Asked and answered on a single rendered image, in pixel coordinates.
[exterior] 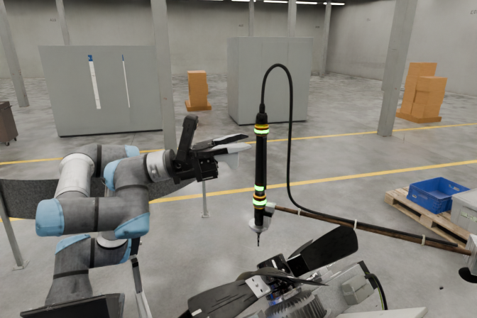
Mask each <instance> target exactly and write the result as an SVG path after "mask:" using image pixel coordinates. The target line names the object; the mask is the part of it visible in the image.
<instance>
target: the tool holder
mask: <svg viewBox="0 0 477 318"><path fill-rule="evenodd" d="M269 203H272V204H273V205H271V206H270V205H266V206H265V210H264V211H263V225H262V226H256V225H255V224H254V218H253V219H251V220H250V221H249V228H250V229H251V230H252V231H254V232H264V231H267V230H268V228H269V226H270V220H271V217H272V216H273V214H274V212H275V205H276V203H274V202H269Z"/></svg>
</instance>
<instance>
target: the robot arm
mask: <svg viewBox="0 0 477 318"><path fill-rule="evenodd" d="M198 122H199V120H198V116H197V115H194V114H188V115H187V116H186V117H185V118H184V121H183V125H182V127H183V130H182V135H181V138H180V143H179V146H178V149H177V155H176V154H175V152H174V150H173V149H170V150H159V151H156V152H152V153H147V154H143V155H140V153H139V149H138V148H137V147H136V146H128V145H124V146H120V145H97V144H90V145H85V146H81V147H79V148H76V149H74V150H72V151H70V152H69V153H68V154H67V155H66V156H65V157H64V158H63V159H62V160H61V162H60V166H59V172H60V179H59V182H58V185H57V189H56V192H55V196H54V198H52V199H47V200H43V201H41V202H40V203H39V204H38V208H37V212H36V217H35V232H36V234H37V235H38V236H41V237H46V236H56V237H59V236H63V235H70V234H80V235H76V236H71V237H68V238H64V239H63V240H61V241H59V242H58V243H57V246H56V251H55V264H54V271H53V283H52V285H51V287H50V290H49V293H48V295H47V297H46V299H45V305H44V306H46V305H51V304H54V303H59V302H66V301H70V300H76V299H80V298H83V297H92V296H93V291H92V286H91V284H90V281H89V269H90V268H99V267H104V266H108V265H118V264H121V263H125V262H126V261H127V260H128V257H129V255H130V252H131V239H134V238H138V237H141V236H144V235H146V234H147V233H148V232H149V228H150V226H149V216H150V212H149V199H148V184H150V183H154V182H160V181H163V180H169V179H171V178H173V180H174V183H175V185H177V184H180V183H181V181H183V180H188V179H192V178H196V180H197V182H202V181H206V180H212V179H216V178H218V176H217V175H219V171H218V168H219V166H218V161H219V162H222V161H224V162H226V163H227V165H228V166H229V167H230V168H231V169H236V168H237V167H238V166H239V151H243V150H247V149H249V148H252V146H251V145H249V144H247V143H244V142H241V143H238V140H242V139H245V138H248V135H246V134H242V133H238V134H233V135H228V136H221V137H218V138H213V139H209V140H207V141H201V142H199V143H195V144H194V145H192V139H193V136H194V131H195V130H196V129H197V127H198ZM207 177H210V178H207ZM91 178H101V179H102V183H103V184H104V185H106V186H105V195H104V197H90V182H91ZM204 178H207V179H204ZM90 232H99V233H98V235H97V237H95V238H91V236H90V235H89V234H83V233H90Z"/></svg>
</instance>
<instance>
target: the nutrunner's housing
mask: <svg viewBox="0 0 477 318"><path fill-rule="evenodd" d="M267 123H268V115H267V113H265V104H260V106H259V112H258V113H257V115H256V124H267ZM264 210H265V208H263V209H256V208H255V207H254V224H255V225H256V226H262V225H263V211H264Z"/></svg>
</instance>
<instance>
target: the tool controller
mask: <svg viewBox="0 0 477 318"><path fill-rule="evenodd" d="M140 240H141V237H138V238H132V239H131V252H130V256H133V255H135V254H136V255H137V254H138V249H139V246H140V245H142V241H140Z"/></svg>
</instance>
